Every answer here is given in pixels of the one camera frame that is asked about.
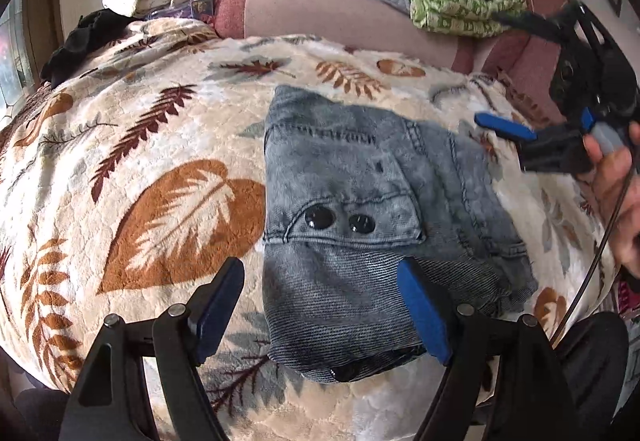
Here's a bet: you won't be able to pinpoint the stained glass window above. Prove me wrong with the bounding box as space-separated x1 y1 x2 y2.
0 0 40 107

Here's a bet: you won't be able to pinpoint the purple packet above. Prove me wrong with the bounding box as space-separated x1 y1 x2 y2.
147 0 217 21

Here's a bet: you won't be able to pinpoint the person's right hand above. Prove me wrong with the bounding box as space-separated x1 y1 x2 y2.
582 120 640 279

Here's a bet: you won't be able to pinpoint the person's dark trousers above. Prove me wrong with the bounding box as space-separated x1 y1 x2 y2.
552 311 632 441

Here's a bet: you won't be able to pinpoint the pink bed sheet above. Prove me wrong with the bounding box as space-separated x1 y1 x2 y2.
212 0 571 122

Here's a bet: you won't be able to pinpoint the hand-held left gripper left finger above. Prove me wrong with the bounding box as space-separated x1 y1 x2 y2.
57 257 246 441

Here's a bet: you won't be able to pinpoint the black crumpled garment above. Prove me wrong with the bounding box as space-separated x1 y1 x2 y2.
40 10 133 87

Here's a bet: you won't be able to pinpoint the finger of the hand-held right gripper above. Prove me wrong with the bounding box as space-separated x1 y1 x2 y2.
474 112 597 177
492 2 590 49

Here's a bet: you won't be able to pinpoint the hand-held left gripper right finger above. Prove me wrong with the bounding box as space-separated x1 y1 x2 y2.
396 257 596 441

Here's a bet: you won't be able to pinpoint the blue denim pants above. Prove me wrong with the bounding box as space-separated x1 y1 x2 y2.
262 85 540 384

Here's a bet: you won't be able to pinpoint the leaf print fleece blanket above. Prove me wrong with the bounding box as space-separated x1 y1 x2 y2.
0 16 618 441

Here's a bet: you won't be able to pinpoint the brown ruffled bedspread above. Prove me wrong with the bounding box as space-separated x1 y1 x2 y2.
0 84 53 137

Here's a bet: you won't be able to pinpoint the black cable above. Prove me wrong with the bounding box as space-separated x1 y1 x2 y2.
549 154 632 349

